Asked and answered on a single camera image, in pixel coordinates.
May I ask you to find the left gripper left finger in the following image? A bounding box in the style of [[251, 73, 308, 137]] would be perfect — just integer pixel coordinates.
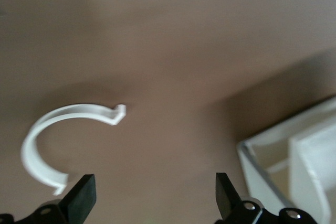
[[15, 173, 97, 224]]

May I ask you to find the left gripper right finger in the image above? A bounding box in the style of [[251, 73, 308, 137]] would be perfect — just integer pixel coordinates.
[[215, 172, 318, 224]]

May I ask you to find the white drawer cabinet shell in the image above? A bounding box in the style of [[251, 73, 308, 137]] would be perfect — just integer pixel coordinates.
[[236, 97, 336, 224]]

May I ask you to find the white C-shaped plastic clip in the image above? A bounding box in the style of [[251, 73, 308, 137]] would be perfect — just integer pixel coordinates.
[[20, 103, 127, 196]]

